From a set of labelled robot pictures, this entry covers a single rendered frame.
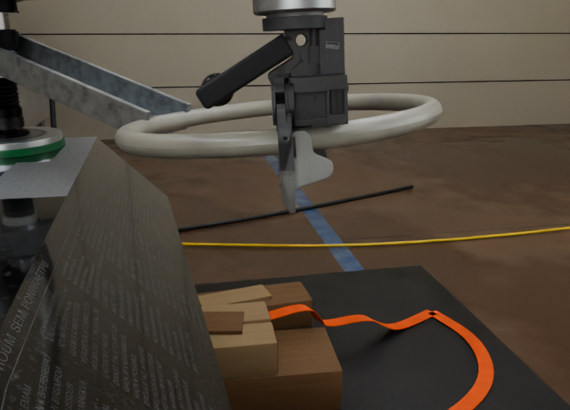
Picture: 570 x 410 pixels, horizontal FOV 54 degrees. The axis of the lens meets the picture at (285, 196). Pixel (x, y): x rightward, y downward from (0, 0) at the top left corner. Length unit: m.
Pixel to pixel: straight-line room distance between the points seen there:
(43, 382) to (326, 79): 0.39
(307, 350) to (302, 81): 1.20
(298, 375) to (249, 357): 0.15
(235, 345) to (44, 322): 0.99
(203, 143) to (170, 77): 5.01
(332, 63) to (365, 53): 5.34
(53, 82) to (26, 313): 0.58
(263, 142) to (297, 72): 0.09
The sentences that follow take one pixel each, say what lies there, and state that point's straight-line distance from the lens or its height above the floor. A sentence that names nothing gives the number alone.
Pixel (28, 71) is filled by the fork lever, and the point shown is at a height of 0.97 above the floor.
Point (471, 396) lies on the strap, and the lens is 1.81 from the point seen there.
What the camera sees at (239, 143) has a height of 0.92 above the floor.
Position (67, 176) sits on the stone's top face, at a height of 0.81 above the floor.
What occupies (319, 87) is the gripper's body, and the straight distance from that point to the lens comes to 0.60.
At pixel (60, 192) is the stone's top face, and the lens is 0.93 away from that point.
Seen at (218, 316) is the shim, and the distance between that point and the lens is 1.65.
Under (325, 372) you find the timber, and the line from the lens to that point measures 1.61.
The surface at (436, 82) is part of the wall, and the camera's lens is 6.28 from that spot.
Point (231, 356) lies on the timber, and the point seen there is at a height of 0.21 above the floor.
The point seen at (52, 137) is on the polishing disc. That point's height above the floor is 0.83.
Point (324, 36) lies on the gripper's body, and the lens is 0.62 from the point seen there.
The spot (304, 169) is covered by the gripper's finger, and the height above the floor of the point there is 0.90.
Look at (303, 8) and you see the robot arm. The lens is 0.59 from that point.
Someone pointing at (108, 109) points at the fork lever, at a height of 0.92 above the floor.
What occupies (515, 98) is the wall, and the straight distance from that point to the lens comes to 6.77.
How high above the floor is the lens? 1.05
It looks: 17 degrees down
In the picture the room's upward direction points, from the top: straight up
